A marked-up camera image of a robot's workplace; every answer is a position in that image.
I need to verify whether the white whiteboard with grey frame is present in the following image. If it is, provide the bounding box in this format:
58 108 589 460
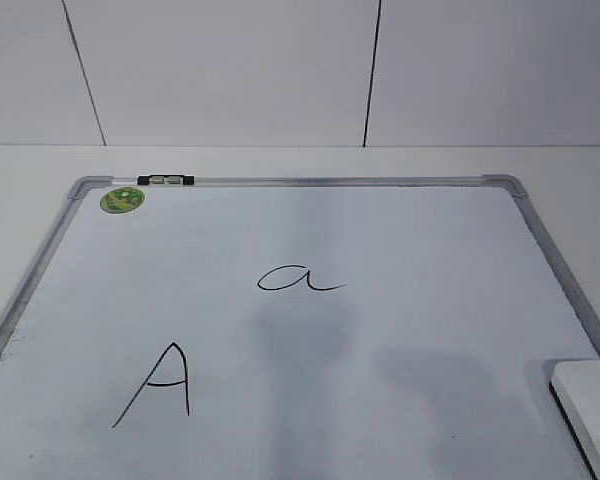
0 175 600 479

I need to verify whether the white whiteboard eraser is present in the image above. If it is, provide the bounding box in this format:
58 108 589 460
550 360 600 479

